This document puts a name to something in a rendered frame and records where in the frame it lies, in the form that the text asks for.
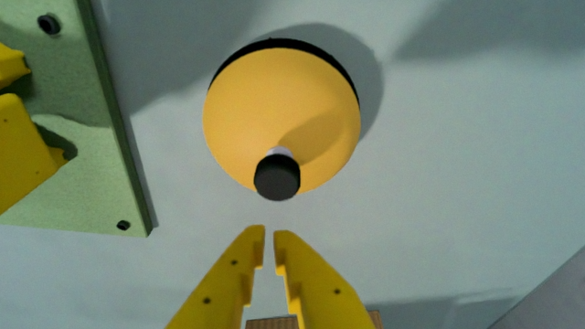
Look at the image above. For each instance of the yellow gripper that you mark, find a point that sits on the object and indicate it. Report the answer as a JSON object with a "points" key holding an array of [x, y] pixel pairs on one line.
{"points": [[319, 295]]}

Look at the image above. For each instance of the yellow dome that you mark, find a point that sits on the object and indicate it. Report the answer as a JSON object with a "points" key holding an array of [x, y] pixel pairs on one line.
{"points": [[287, 108]]}

